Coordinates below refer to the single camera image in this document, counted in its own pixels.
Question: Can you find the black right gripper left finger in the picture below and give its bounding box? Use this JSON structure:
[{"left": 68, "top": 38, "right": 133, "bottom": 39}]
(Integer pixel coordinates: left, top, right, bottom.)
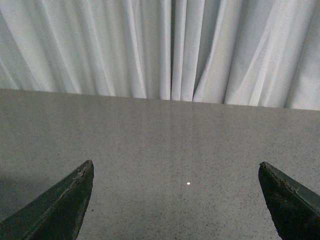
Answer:
[{"left": 0, "top": 160, "right": 94, "bottom": 240}]

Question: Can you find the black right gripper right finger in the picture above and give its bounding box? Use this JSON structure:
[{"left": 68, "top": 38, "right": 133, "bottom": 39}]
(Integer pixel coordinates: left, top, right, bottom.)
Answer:
[{"left": 258, "top": 161, "right": 320, "bottom": 240}]

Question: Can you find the white pleated curtain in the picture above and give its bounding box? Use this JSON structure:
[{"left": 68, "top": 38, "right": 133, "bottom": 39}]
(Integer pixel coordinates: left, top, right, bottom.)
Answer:
[{"left": 0, "top": 0, "right": 320, "bottom": 110}]

